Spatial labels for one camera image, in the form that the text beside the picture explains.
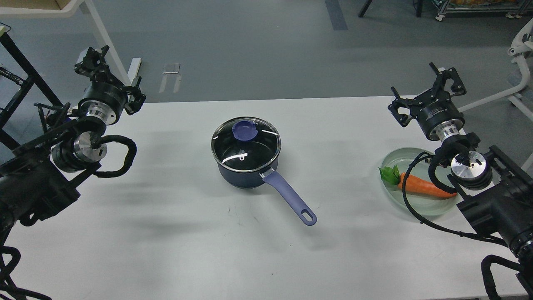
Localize black metal rack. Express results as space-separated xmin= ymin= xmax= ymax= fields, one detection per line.
xmin=0 ymin=25 xmax=64 ymax=150

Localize glass pot lid purple knob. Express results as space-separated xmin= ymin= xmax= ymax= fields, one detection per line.
xmin=211 ymin=117 xmax=281 ymax=173

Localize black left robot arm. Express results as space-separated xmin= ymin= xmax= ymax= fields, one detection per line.
xmin=1 ymin=45 xmax=145 ymax=300

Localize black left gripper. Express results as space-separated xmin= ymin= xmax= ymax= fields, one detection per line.
xmin=75 ymin=45 xmax=146 ymax=125

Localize dark blue saucepan purple handle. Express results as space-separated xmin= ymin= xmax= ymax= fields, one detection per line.
xmin=211 ymin=117 xmax=318 ymax=227

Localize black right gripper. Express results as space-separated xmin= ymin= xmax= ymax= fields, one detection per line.
xmin=388 ymin=62 xmax=466 ymax=141

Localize white chair base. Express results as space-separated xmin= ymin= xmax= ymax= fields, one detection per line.
xmin=459 ymin=20 xmax=533 ymax=119

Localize metal wheeled cart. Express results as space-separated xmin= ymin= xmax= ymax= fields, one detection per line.
xmin=432 ymin=0 xmax=532 ymax=22

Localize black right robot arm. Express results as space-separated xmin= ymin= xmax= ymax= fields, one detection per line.
xmin=379 ymin=63 xmax=533 ymax=300

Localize white desk frame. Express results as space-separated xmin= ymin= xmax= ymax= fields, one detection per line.
xmin=0 ymin=0 xmax=142 ymax=85

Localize orange toy carrot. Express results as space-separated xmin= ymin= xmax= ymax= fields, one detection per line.
xmin=378 ymin=165 xmax=457 ymax=199

